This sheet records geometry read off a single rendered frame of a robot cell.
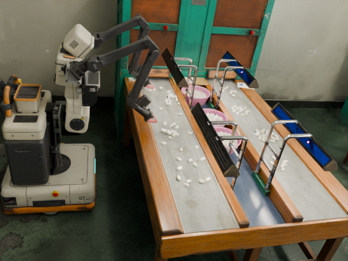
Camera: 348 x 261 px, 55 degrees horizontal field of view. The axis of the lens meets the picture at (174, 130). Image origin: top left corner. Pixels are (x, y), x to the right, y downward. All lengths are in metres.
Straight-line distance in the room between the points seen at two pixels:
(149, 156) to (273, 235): 0.86
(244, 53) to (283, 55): 1.25
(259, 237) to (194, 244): 0.37
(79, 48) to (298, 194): 1.63
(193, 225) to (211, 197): 0.25
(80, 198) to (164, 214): 1.04
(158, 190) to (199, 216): 0.27
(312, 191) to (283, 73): 2.66
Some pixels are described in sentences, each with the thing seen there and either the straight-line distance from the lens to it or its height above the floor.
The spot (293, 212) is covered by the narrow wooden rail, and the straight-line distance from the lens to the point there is 2.01.
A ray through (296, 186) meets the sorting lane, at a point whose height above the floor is 0.74.
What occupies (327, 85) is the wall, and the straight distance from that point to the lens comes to 5.14.
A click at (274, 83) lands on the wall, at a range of 4.69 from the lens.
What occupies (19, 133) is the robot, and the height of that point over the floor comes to 0.76.
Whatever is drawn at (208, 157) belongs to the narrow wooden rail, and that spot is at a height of 0.76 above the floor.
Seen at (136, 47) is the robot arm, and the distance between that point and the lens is 2.09.
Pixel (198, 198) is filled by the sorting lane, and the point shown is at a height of 0.74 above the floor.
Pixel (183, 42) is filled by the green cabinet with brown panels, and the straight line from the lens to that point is 3.13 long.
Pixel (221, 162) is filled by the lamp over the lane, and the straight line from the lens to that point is 1.66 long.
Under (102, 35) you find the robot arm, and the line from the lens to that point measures 2.51.
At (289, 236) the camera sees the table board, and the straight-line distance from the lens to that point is 2.04.
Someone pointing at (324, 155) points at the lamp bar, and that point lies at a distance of 1.93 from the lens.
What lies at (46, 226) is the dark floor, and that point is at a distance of 2.76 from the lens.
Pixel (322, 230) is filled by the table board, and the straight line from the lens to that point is 2.14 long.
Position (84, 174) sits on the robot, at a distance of 2.72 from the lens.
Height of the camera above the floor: 2.05
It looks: 32 degrees down
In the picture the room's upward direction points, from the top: 8 degrees clockwise
